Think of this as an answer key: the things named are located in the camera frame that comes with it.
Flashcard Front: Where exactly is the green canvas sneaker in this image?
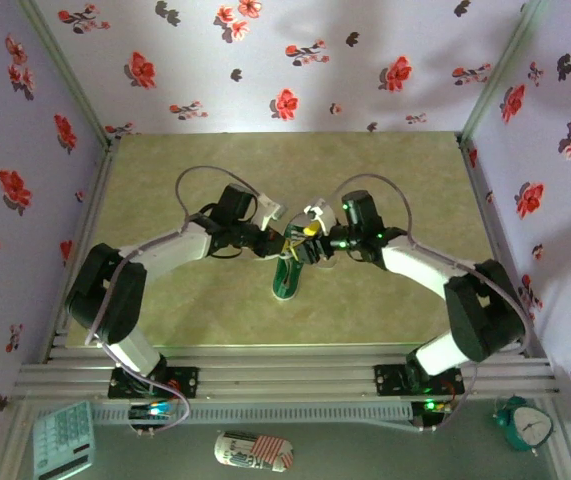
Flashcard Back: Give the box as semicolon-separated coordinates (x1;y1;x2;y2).
270;214;316;302

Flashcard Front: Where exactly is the white shoelace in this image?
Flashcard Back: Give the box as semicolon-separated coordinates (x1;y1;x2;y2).
279;234;340;271

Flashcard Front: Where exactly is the wide aluminium extrusion beam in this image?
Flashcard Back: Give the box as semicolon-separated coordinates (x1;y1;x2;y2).
12;343;564;404

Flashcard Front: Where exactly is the striped drink can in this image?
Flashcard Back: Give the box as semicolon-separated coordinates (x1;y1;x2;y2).
213;430;295;474

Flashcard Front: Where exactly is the teal alarm clock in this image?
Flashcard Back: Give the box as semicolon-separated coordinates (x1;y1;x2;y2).
492;394;555;456

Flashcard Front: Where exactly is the light teal calculator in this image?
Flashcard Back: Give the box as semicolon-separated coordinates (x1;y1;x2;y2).
32;399;97;480

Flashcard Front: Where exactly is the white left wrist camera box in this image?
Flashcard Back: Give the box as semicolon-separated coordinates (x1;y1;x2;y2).
257;194;286;231

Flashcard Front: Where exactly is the lavender right arm cable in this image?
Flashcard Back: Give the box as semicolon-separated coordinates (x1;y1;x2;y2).
332;172;536;434

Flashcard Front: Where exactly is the lavender arm cable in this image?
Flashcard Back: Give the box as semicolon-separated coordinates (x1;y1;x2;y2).
84;166;266;434
332;172;536;434

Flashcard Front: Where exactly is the lavender left arm cable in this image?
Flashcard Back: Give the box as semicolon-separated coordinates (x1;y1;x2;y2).
84;166;266;434

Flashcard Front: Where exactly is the aluminium side rail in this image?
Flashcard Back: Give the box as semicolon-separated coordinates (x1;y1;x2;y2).
456;133;541;359
39;137;121;364

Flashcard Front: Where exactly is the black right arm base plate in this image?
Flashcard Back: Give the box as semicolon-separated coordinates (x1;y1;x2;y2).
373;363;466;397

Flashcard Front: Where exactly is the grey slotted cable duct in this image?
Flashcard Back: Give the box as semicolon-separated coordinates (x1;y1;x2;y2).
89;401;414;427

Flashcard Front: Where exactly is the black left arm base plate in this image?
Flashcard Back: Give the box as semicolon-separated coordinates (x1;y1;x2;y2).
107;366;200;400

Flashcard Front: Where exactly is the aluminium frame post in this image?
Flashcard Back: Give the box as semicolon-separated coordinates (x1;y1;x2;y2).
458;0;551;144
17;0;119;149

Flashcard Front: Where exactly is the aluminium frame leg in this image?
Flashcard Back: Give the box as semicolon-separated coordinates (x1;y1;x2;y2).
539;397;571;480
0;399;34;480

